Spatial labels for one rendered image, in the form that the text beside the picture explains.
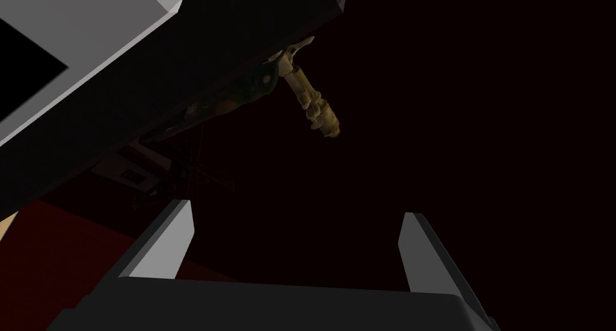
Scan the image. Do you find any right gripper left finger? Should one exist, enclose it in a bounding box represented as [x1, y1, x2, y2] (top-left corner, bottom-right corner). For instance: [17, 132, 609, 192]
[103, 199, 196, 288]

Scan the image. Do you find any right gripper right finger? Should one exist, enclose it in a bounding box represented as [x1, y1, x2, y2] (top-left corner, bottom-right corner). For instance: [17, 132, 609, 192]
[398, 212, 491, 318]

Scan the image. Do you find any white and black cabinet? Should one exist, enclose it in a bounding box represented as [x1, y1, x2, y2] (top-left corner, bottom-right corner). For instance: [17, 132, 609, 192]
[0, 0, 347, 221]

